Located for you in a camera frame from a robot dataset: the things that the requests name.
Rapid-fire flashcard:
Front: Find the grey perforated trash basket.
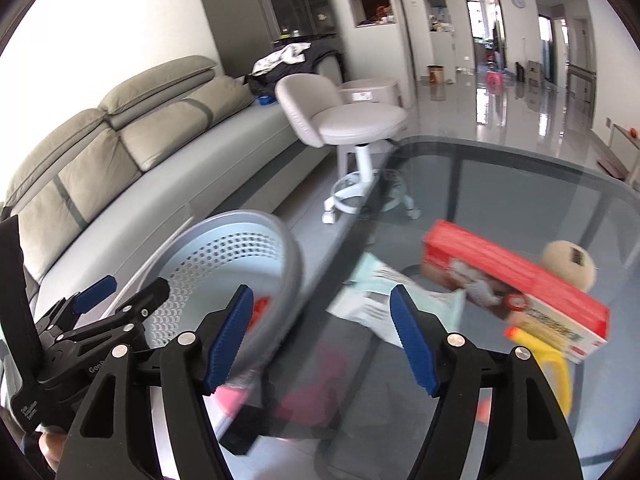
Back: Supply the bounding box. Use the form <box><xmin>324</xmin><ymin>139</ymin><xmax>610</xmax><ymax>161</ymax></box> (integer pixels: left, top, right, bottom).
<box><xmin>142</xmin><ymin>210</ymin><xmax>304</xmax><ymax>382</ymax></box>

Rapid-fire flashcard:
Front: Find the small brown trash bin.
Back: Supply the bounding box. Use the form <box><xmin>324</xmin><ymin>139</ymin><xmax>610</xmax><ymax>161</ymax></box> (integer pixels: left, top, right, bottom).
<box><xmin>427</xmin><ymin>65</ymin><xmax>446</xmax><ymax>84</ymax></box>

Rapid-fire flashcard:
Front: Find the person's left hand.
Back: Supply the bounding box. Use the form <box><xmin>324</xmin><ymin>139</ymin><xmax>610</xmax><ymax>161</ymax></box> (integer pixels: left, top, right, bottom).
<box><xmin>39</xmin><ymin>432</ymin><xmax>67</xmax><ymax>472</ymax></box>

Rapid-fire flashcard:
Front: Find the grey leather sofa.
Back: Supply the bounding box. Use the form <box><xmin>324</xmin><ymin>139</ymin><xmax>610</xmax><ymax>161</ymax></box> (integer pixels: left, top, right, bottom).
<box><xmin>2</xmin><ymin>55</ymin><xmax>328</xmax><ymax>316</ymax></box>

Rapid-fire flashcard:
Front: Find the red toothpaste box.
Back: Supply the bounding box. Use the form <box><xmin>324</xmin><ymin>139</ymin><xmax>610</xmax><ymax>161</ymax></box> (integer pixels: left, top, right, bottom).
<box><xmin>421</xmin><ymin>220</ymin><xmax>611</xmax><ymax>363</ymax></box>

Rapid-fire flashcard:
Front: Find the white green plastic wrapper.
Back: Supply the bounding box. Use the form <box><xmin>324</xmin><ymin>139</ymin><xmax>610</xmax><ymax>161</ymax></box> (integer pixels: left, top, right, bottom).
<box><xmin>326</xmin><ymin>251</ymin><xmax>469</xmax><ymax>348</ymax></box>

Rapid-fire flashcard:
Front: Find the cream wool polishing pad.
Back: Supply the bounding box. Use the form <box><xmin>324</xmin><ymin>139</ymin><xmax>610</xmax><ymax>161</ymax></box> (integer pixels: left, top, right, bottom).
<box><xmin>540</xmin><ymin>240</ymin><xmax>597</xmax><ymax>292</ymax></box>

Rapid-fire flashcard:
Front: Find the white swivel stool chair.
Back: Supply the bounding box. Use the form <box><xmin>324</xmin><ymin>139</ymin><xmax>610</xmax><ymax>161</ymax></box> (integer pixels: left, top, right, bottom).
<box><xmin>276</xmin><ymin>74</ymin><xmax>408</xmax><ymax>224</ymax></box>

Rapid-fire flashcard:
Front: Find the pile of clothes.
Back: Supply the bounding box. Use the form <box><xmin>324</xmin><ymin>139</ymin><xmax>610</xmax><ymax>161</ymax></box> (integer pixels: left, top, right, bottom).
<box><xmin>244</xmin><ymin>39</ymin><xmax>346</xmax><ymax>99</ymax></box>

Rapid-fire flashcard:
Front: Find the white plastic step stool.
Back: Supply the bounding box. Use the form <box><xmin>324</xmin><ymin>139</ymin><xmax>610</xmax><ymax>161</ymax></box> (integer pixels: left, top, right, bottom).
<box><xmin>338</xmin><ymin>77</ymin><xmax>401</xmax><ymax>106</ymax></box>

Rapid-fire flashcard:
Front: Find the dark grey refrigerator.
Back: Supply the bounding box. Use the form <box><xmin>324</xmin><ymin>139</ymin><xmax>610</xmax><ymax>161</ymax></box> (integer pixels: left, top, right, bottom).
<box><xmin>201</xmin><ymin>0</ymin><xmax>344</xmax><ymax>76</ymax></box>

